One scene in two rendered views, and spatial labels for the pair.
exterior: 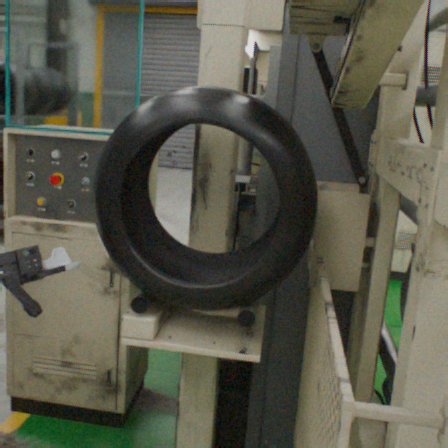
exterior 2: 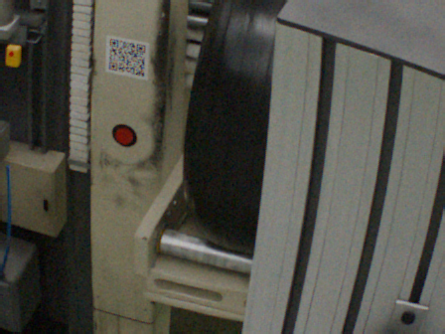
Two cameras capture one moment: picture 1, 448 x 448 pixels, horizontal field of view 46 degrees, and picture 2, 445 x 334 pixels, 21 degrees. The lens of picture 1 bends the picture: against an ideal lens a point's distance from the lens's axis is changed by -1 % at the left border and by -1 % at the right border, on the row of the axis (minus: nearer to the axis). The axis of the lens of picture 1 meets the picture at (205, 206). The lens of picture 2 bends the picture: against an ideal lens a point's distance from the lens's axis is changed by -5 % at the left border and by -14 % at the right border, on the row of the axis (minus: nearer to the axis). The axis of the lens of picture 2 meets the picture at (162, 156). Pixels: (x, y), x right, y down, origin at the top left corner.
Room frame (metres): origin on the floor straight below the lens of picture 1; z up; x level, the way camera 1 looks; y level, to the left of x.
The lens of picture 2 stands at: (1.35, 1.83, 2.38)
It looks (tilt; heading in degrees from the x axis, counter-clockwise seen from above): 37 degrees down; 280
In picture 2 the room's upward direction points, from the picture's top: 3 degrees clockwise
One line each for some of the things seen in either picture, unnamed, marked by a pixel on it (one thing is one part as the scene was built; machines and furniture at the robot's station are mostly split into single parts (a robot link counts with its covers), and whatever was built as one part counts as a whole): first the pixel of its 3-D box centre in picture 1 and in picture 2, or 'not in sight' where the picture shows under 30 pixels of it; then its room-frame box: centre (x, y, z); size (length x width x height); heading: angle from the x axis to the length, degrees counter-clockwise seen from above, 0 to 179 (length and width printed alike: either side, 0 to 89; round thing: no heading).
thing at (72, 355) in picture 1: (82, 271); not in sight; (2.30, 0.54, 0.63); 0.56 x 0.41 x 1.27; 82
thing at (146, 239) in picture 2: not in sight; (180, 192); (1.64, -0.03, 0.90); 0.40 x 0.03 x 0.10; 82
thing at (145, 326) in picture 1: (154, 304); (245, 287); (1.48, 0.13, 0.83); 0.36 x 0.09 x 0.06; 172
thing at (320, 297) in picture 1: (312, 430); not in sight; (1.19, -0.30, 0.65); 0.90 x 0.02 x 0.70; 172
